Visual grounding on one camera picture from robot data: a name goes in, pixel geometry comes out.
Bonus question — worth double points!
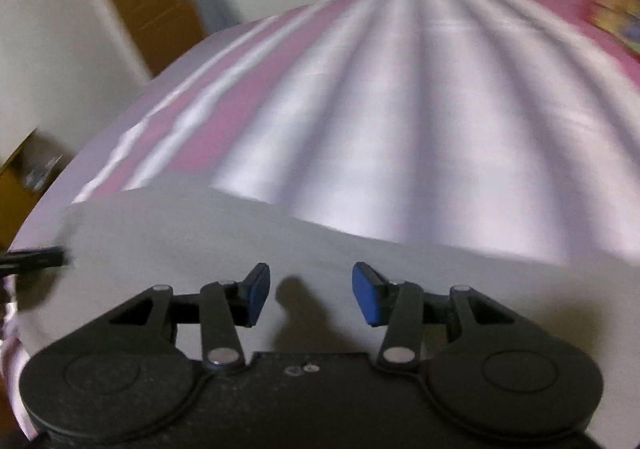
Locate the wooden tv cabinet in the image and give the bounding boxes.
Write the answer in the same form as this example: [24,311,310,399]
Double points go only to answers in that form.
[0,128,77,250]

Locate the bed with striped sheet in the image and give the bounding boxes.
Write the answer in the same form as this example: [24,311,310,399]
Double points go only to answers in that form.
[10,0,640,440]

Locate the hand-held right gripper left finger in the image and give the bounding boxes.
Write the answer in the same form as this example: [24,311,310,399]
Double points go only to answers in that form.
[107,263,272,373]

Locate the grey pants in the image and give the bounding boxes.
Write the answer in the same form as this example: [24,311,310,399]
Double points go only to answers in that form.
[17,181,640,449]

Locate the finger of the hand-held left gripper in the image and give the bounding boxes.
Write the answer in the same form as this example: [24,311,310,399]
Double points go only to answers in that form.
[0,246,67,276]

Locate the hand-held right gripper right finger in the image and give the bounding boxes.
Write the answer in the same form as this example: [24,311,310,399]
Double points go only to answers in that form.
[351,261,518,375]

